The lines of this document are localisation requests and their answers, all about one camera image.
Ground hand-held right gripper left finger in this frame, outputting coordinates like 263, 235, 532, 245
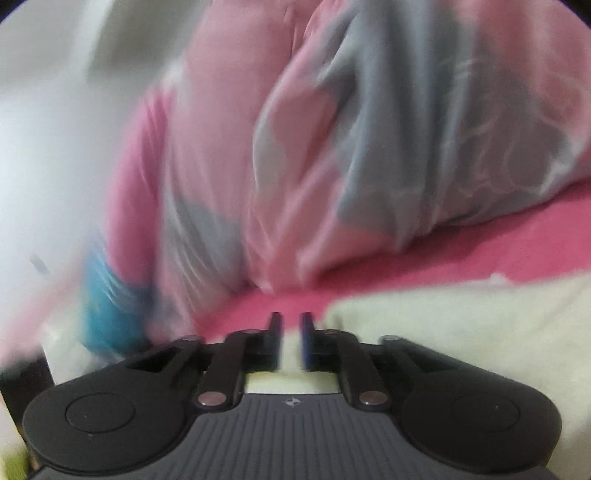
122, 312, 283, 409

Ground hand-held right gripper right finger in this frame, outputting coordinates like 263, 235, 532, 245
300, 312, 462, 409

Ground white fuzzy sweater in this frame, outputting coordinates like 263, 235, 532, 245
247, 274, 591, 462

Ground pink floral bed sheet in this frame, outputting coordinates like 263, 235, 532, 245
203, 217, 591, 344

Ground blue striped cartoon blanket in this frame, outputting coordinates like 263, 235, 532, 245
81, 90, 185, 358

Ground pink grey floral quilt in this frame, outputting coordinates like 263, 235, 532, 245
106, 0, 591, 296

